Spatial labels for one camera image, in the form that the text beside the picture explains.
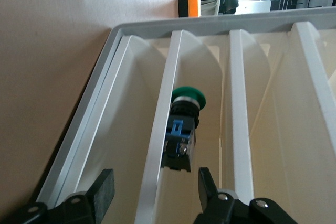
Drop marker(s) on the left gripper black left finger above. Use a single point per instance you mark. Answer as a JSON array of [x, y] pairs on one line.
[[103, 195]]

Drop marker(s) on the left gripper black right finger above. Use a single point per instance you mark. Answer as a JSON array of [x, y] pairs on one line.
[[210, 203]]

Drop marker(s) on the green mushroom push button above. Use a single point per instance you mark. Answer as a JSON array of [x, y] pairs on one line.
[[183, 134]]

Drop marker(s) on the white background box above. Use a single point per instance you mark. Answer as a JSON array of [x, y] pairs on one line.
[[254, 6]]

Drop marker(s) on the orange box with hole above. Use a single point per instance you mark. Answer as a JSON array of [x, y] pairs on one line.
[[194, 6]]

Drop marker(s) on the white drawer cabinet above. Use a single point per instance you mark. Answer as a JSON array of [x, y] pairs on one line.
[[183, 23]]

